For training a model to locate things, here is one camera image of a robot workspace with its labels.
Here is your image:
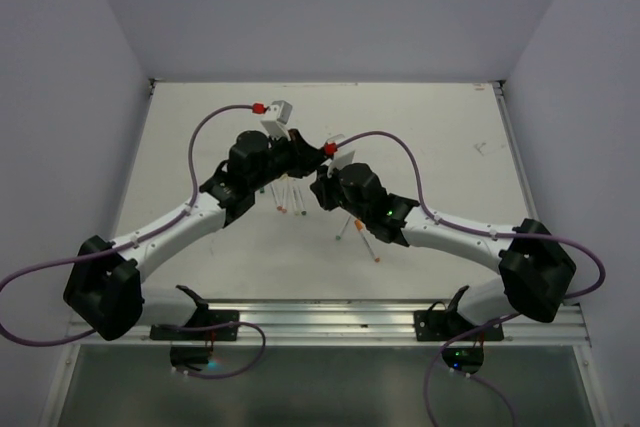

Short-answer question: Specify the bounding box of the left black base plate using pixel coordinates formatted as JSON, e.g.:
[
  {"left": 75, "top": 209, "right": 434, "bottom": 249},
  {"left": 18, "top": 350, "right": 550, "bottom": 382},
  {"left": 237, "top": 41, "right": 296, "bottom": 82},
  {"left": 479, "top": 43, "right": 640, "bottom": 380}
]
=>
[{"left": 149, "top": 310, "right": 240, "bottom": 342}]

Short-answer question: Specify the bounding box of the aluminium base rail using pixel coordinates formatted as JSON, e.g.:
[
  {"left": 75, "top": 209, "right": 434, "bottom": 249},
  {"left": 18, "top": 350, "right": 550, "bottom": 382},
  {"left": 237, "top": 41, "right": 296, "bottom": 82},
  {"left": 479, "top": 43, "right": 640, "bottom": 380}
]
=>
[{"left": 67, "top": 299, "right": 589, "bottom": 348}]

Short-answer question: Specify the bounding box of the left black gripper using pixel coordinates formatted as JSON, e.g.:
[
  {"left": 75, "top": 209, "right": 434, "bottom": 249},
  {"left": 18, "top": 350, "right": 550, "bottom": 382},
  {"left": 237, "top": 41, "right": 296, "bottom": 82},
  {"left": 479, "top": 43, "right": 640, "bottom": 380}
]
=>
[{"left": 249, "top": 129, "right": 327, "bottom": 192}]

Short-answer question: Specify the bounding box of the light green marker pen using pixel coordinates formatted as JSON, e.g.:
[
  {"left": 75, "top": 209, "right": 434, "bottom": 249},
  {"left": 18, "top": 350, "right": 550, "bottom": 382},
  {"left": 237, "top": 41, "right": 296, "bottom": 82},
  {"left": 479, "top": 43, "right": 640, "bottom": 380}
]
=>
[{"left": 335, "top": 215, "right": 352, "bottom": 241}]

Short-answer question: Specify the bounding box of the dark green marker pen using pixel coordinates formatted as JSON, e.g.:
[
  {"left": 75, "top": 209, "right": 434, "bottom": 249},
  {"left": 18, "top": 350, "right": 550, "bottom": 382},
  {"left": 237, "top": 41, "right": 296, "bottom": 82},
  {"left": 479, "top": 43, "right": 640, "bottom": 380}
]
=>
[{"left": 296, "top": 184, "right": 307, "bottom": 216}]

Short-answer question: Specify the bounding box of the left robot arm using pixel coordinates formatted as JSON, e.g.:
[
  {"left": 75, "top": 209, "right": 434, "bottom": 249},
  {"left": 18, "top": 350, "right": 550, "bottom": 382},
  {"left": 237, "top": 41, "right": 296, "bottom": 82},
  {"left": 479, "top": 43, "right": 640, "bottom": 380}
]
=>
[{"left": 63, "top": 129, "right": 336, "bottom": 341}]

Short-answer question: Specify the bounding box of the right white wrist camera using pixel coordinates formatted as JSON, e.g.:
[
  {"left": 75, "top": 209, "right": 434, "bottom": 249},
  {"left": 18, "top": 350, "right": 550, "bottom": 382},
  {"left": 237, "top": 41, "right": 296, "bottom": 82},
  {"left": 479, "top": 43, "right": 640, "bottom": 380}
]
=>
[{"left": 324, "top": 134, "right": 355, "bottom": 178}]

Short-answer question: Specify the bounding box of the yellow marker pen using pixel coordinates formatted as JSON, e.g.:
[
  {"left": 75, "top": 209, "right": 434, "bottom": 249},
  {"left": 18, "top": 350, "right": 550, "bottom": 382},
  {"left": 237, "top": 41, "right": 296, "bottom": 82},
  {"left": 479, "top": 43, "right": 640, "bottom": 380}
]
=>
[{"left": 291, "top": 179, "right": 302, "bottom": 215}]

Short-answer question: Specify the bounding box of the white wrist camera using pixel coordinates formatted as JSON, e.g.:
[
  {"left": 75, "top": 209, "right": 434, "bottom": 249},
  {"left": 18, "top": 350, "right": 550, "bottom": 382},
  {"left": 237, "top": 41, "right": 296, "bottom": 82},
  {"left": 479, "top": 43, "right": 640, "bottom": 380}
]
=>
[
  {"left": 324, "top": 134, "right": 355, "bottom": 178},
  {"left": 260, "top": 100, "right": 293, "bottom": 140}
]

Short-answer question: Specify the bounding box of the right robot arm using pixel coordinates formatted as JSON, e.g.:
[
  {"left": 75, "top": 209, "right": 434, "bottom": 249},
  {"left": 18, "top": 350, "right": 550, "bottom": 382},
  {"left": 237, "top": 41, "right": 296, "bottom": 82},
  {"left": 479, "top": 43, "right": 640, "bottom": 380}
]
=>
[{"left": 310, "top": 163, "right": 576, "bottom": 340}]

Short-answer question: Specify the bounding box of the peach marker pen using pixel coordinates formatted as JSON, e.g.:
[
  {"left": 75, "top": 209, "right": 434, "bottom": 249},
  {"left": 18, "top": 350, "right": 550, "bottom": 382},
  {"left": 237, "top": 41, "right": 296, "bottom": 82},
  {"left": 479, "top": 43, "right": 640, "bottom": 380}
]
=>
[{"left": 282, "top": 181, "right": 288, "bottom": 214}]

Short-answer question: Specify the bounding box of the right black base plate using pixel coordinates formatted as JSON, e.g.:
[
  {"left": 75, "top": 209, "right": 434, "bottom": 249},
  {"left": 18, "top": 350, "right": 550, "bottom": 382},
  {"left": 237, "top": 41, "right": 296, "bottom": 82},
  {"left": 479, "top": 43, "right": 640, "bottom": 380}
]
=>
[{"left": 413, "top": 301, "right": 474, "bottom": 342}]

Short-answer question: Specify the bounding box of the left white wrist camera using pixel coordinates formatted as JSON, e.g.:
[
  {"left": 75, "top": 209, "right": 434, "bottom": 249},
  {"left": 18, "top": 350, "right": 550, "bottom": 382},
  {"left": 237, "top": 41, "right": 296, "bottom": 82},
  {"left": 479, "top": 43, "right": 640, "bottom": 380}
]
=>
[{"left": 260, "top": 100, "right": 293, "bottom": 140}]

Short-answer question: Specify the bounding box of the dark orange marker pen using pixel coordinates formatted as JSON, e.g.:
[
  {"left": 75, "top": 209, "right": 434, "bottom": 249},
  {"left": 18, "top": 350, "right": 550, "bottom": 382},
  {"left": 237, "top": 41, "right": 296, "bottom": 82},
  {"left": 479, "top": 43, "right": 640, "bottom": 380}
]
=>
[{"left": 354, "top": 219, "right": 380, "bottom": 263}]

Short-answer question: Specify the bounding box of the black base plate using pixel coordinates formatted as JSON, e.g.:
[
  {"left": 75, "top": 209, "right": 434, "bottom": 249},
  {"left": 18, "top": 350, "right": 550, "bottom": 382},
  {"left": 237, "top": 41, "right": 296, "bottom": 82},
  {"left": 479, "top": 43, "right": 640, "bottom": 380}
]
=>
[
  {"left": 413, "top": 301, "right": 474, "bottom": 342},
  {"left": 149, "top": 310, "right": 240, "bottom": 342}
]

